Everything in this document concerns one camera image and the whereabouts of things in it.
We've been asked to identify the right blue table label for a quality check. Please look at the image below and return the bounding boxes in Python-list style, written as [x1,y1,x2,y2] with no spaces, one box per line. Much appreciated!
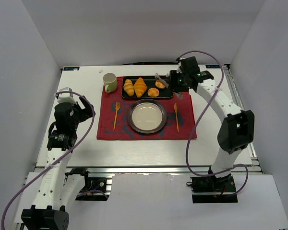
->
[205,65,221,69]

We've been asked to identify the round bread bun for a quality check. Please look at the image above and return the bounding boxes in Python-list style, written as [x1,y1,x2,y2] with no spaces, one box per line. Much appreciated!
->
[147,88,159,97]
[155,80,165,89]

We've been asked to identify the pale green mug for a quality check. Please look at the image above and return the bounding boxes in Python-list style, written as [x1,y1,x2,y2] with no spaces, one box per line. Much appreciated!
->
[103,73,118,93]

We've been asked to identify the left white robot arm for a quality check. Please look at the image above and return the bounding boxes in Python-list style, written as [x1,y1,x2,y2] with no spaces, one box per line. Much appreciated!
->
[21,94,95,230]

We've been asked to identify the orange plastic fork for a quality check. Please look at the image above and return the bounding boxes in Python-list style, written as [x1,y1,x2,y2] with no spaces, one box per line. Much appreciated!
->
[113,102,120,131]

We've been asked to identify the purple cable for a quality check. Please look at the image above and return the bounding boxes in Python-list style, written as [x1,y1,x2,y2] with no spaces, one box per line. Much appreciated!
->
[2,92,96,230]
[176,50,249,197]

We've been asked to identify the orange plastic knife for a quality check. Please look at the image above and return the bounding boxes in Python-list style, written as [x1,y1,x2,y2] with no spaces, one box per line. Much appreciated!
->
[174,103,179,132]

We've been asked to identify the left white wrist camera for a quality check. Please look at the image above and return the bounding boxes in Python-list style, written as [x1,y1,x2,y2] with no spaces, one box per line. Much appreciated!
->
[55,87,77,105]

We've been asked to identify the dark rimmed white plate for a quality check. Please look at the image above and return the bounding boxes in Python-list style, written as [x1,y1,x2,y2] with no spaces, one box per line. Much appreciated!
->
[127,99,168,134]

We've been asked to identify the aluminium table frame rail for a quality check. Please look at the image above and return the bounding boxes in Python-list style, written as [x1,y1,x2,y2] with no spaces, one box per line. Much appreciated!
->
[222,64,262,172]

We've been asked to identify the red patterned placemat cloth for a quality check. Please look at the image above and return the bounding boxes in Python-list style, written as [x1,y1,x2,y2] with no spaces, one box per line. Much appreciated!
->
[96,77,195,140]

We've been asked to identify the left blue table label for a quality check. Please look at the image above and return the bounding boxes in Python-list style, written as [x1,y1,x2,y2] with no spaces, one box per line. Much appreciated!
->
[63,67,80,71]

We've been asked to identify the black rectangular tray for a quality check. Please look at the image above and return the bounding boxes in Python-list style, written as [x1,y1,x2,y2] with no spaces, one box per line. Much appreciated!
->
[121,75,174,100]

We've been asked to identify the right striped croissant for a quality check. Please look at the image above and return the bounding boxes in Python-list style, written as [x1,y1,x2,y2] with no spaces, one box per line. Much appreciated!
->
[133,77,147,98]

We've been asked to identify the metal serving tongs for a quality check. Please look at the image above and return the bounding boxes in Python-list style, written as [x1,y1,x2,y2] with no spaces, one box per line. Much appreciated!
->
[155,73,183,100]

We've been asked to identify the left striped croissant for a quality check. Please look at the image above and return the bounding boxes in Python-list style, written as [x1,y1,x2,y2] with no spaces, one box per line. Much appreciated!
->
[123,79,134,97]

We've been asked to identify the striped croissant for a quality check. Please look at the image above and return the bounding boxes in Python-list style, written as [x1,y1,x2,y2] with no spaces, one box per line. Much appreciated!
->
[123,79,134,97]
[133,77,147,98]

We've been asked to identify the blue table label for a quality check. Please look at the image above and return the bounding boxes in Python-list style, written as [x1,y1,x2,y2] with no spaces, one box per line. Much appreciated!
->
[205,65,221,69]
[63,67,80,71]

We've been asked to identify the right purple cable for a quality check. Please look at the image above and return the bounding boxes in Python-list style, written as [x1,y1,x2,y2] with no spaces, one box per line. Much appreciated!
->
[176,50,249,197]

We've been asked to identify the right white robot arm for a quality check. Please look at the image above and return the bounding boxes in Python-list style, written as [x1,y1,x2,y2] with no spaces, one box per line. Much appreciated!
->
[166,70,254,179]

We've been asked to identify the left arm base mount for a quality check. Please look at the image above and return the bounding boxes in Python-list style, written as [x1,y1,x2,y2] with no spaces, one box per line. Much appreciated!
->
[65,168,107,201]

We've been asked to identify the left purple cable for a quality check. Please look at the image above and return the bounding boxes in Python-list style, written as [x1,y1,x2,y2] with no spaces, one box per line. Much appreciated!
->
[2,92,96,230]

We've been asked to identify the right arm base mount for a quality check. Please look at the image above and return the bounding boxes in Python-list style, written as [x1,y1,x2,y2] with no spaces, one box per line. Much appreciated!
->
[186,174,238,204]

